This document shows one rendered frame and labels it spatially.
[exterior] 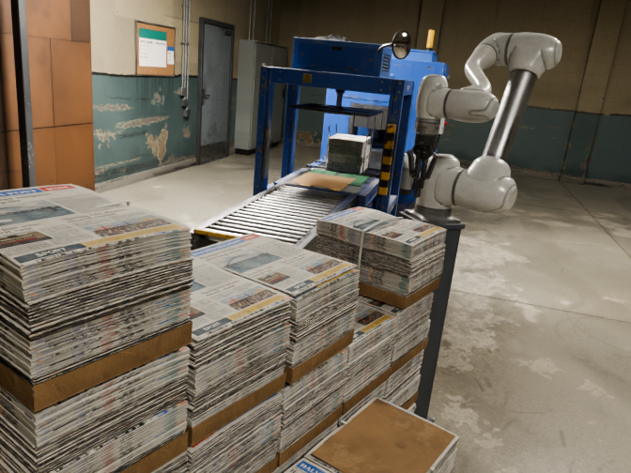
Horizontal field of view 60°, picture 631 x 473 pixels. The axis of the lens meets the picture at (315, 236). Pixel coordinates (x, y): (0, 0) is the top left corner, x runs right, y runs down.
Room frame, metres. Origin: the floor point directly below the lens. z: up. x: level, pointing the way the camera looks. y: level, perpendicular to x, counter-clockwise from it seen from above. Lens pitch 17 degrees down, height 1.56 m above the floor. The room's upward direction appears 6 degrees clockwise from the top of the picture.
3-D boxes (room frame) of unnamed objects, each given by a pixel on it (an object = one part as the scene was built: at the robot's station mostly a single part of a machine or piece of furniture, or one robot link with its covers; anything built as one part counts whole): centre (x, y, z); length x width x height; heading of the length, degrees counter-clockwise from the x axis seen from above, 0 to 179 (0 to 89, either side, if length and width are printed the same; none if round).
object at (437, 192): (2.25, -0.50, 1.17); 0.18 x 0.16 x 0.22; 54
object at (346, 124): (6.55, -0.76, 1.04); 1.51 x 1.30 x 2.07; 166
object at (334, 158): (4.48, -0.21, 0.93); 0.38 x 0.30 x 0.26; 166
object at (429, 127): (2.04, -0.37, 1.40); 0.09 x 0.09 x 0.06
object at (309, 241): (2.88, -0.08, 0.74); 1.34 x 0.05 x 0.12; 166
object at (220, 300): (1.11, 0.27, 1.06); 0.37 x 0.28 x 0.01; 55
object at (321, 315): (1.35, 0.10, 0.95); 0.38 x 0.29 x 0.23; 57
